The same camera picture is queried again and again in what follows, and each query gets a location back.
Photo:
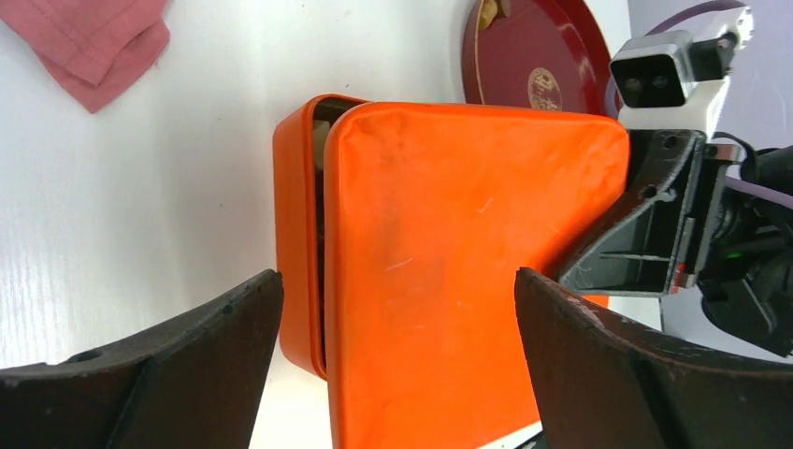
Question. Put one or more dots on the orange box lid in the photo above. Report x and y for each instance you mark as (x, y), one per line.
(429, 211)

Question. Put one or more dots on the white chocolate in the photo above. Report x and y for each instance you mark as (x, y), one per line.
(320, 131)

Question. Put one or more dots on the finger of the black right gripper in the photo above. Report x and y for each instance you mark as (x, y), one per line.
(639, 245)

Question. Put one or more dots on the pink cloth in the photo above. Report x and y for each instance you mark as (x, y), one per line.
(95, 50)

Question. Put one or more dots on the red round plate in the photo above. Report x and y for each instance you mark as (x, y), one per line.
(538, 54)

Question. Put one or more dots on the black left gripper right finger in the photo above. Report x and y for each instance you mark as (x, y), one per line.
(602, 380)

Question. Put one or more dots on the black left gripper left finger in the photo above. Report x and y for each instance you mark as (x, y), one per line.
(193, 381)

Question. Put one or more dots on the orange chocolate box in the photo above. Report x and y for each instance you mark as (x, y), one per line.
(299, 215)

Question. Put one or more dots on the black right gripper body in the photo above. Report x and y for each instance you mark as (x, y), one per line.
(746, 281)

